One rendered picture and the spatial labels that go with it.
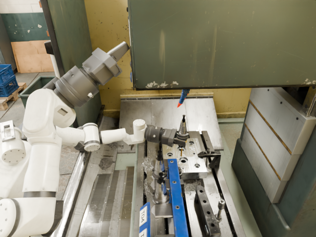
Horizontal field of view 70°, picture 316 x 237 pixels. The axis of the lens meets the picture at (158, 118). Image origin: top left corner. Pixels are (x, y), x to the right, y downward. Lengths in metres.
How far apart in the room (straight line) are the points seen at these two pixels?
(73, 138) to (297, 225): 1.11
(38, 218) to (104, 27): 1.64
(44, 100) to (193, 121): 1.62
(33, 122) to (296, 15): 0.68
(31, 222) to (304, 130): 0.94
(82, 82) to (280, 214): 1.12
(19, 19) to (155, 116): 4.38
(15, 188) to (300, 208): 1.11
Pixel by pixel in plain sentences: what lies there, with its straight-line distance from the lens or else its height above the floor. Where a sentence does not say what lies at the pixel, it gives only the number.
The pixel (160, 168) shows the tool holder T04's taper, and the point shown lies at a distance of 0.88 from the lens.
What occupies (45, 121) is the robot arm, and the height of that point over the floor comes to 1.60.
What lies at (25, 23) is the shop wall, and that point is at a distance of 5.85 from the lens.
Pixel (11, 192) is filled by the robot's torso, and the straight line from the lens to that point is 0.88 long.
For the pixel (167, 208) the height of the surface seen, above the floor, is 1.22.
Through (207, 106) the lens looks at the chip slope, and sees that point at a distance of 2.19.
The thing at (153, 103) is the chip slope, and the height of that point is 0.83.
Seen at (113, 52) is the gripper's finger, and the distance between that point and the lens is 0.63.
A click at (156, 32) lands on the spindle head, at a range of 0.61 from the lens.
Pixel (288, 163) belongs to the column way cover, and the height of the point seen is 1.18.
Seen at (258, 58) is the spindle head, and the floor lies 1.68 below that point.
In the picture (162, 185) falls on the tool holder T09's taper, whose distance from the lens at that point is 0.79.
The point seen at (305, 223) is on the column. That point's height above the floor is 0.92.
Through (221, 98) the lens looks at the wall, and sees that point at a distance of 2.30.
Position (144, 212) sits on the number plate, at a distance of 1.14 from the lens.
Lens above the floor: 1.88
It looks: 33 degrees down
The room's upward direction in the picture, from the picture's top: 1 degrees counter-clockwise
